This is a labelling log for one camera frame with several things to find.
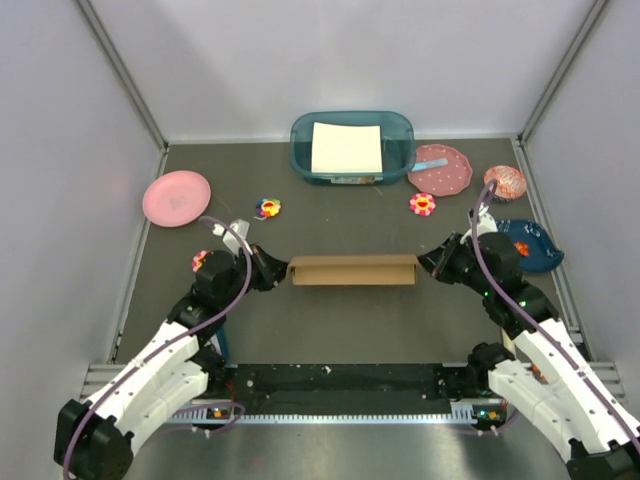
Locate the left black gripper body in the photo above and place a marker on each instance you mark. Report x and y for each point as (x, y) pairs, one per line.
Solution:
(259, 279)

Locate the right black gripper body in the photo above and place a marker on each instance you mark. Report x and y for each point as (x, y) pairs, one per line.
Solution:
(462, 260)

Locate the brown cardboard box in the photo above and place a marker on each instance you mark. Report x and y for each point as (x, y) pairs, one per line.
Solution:
(353, 270)

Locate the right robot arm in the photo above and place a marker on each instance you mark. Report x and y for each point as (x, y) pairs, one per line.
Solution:
(553, 387)

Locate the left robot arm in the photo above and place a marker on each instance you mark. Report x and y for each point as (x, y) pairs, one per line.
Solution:
(100, 437)

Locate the pink smiling flower toy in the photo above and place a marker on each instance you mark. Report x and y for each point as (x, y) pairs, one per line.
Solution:
(422, 204)

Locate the rainbow flower toy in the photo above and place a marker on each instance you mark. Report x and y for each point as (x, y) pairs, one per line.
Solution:
(267, 208)

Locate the small orange toy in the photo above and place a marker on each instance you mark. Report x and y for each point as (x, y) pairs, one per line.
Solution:
(522, 248)

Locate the blue packaged item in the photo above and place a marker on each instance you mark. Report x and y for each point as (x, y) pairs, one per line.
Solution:
(219, 343)

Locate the pink dotted plate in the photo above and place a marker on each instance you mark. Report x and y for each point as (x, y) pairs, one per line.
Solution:
(444, 181)

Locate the dark blue leaf dish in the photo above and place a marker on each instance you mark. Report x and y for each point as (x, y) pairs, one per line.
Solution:
(544, 255)

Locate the red patterned bowl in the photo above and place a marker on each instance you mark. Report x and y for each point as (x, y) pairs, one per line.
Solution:
(510, 182)

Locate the light blue marker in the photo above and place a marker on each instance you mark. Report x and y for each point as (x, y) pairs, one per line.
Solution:
(430, 164)

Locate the pink round plate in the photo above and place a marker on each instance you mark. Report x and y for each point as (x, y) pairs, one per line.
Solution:
(176, 199)

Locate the teal plastic bin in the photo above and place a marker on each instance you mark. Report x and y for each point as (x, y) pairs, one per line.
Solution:
(398, 146)

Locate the white paper sheet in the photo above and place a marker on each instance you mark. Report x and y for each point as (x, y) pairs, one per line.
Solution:
(344, 149)

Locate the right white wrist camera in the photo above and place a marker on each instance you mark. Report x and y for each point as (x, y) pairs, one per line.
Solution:
(480, 222)

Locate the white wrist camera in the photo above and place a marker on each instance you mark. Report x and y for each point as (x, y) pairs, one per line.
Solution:
(480, 222)
(235, 236)

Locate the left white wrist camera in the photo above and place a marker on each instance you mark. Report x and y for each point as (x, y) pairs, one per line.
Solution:
(235, 236)

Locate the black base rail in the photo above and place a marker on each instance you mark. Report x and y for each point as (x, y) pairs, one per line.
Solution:
(345, 388)

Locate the grey slotted cable duct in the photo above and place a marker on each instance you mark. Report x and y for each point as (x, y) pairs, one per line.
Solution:
(453, 414)

